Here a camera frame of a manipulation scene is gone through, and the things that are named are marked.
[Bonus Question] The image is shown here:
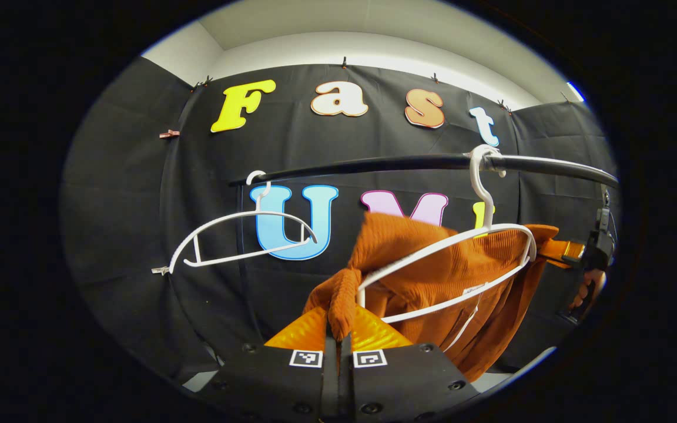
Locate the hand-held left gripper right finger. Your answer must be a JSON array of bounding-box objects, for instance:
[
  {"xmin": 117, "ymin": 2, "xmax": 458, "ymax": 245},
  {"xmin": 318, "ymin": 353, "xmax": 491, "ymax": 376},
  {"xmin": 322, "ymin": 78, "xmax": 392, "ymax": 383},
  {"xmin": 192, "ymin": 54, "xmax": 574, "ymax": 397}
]
[{"xmin": 338, "ymin": 305, "xmax": 481, "ymax": 421}]

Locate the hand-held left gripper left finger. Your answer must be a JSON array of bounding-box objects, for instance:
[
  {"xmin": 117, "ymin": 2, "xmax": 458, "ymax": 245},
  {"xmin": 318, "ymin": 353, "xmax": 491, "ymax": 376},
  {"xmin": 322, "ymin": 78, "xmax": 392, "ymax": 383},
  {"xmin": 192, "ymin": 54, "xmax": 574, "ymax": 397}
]
[{"xmin": 197, "ymin": 305, "xmax": 340, "ymax": 421}]

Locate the white clothes hanger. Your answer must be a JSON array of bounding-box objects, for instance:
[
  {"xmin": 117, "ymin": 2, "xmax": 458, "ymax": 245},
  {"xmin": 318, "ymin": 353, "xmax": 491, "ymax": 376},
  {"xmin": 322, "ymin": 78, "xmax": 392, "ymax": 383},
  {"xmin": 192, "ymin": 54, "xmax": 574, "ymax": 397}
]
[
  {"xmin": 356, "ymin": 144, "xmax": 538, "ymax": 325},
  {"xmin": 169, "ymin": 170, "xmax": 319, "ymax": 274}
]

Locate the orange shirt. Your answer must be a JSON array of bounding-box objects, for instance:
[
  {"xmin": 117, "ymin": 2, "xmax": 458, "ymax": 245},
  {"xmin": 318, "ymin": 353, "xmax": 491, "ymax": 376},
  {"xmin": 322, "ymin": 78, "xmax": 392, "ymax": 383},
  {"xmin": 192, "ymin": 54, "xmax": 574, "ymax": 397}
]
[{"xmin": 302, "ymin": 211, "xmax": 562, "ymax": 382}]

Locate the black clothes rack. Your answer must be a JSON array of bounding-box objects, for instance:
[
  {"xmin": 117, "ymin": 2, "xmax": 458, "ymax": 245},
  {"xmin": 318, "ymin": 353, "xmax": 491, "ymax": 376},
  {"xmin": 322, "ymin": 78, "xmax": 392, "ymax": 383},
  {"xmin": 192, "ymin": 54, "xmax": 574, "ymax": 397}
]
[{"xmin": 228, "ymin": 153, "xmax": 620, "ymax": 344}]

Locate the black backdrop cloth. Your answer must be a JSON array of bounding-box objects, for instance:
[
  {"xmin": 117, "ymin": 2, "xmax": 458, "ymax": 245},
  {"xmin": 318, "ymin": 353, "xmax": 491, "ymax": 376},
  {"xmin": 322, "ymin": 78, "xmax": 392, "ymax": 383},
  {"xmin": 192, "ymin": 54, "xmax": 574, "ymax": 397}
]
[{"xmin": 59, "ymin": 56, "xmax": 621, "ymax": 388}]

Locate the row of black backdrop clips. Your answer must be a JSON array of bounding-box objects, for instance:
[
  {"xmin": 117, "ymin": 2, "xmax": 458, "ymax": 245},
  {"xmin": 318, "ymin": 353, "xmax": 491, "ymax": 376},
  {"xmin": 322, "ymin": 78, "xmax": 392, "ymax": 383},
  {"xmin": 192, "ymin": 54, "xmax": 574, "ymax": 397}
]
[{"xmin": 195, "ymin": 56, "xmax": 571, "ymax": 112}]

